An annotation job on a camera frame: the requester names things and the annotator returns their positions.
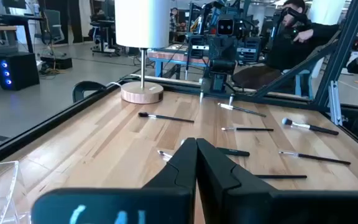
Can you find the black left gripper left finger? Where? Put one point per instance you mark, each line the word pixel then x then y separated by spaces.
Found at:
pixel 179 174

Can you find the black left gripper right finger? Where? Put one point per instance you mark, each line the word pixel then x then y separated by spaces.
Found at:
pixel 219 177

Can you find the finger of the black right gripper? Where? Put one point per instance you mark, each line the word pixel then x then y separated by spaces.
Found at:
pixel 229 67
pixel 216 67

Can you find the makeup brush white head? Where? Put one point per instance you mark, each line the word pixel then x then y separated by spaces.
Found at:
pixel 244 110

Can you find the black makeup brush dark bristles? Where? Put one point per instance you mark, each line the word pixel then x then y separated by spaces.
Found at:
pixel 166 117

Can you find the thin black makeup brush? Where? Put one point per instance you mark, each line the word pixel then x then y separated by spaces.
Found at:
pixel 281 176
pixel 322 158
pixel 253 129

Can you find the large fluffy powder brush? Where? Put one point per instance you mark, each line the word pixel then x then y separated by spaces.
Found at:
pixel 319 128

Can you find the person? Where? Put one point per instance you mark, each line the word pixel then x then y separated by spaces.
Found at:
pixel 287 53
pixel 174 21

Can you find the black headset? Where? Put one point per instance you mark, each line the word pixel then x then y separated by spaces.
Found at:
pixel 291 14

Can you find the white shade lamp wooden base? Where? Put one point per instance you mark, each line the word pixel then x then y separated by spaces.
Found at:
pixel 141 25

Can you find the black rolling desk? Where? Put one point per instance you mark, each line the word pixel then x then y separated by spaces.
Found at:
pixel 104 25

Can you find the black floor box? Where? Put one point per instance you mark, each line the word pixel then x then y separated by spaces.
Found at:
pixel 57 62

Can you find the grey office chair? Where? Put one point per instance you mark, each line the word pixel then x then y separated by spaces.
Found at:
pixel 53 25

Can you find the black tower with blue lights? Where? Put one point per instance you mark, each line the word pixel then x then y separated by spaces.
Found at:
pixel 17 71

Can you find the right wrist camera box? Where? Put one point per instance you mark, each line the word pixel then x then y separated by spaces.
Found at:
pixel 225 26

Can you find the blue frame workbench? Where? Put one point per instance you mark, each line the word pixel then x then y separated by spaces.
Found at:
pixel 166 57

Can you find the silver aluminium bracket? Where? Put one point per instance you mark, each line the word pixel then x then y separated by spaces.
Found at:
pixel 334 102

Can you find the black aluminium table frame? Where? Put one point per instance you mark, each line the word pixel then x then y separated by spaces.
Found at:
pixel 57 119

